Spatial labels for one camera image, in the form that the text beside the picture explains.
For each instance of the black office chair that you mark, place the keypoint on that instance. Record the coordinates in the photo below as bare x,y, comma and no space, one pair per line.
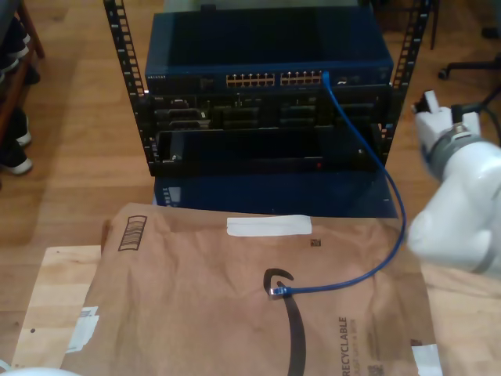
469,64

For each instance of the white tape with label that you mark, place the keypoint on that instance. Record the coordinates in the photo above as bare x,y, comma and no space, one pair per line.
84,333

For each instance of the brown wooden chair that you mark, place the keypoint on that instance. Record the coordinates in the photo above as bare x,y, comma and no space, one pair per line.
35,36

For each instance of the black rack server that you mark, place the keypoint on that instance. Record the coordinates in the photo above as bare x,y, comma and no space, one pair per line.
242,113

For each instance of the brown packing paper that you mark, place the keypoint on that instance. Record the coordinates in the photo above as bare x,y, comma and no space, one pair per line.
195,333

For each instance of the black metal leg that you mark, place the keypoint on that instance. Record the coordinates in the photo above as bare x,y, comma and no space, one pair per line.
433,23

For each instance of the white tape patch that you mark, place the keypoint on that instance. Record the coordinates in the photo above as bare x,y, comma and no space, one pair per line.
426,358

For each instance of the long white tape strip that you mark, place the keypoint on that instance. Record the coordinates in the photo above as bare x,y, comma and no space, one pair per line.
270,226

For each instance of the black rack frame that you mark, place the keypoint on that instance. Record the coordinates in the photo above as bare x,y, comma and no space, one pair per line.
125,47

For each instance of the blue network switch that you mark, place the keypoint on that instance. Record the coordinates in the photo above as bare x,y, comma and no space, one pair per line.
274,39

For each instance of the person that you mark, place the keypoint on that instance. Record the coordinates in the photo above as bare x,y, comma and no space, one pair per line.
15,156

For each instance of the blue base box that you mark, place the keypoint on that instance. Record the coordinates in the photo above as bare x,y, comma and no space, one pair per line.
274,192

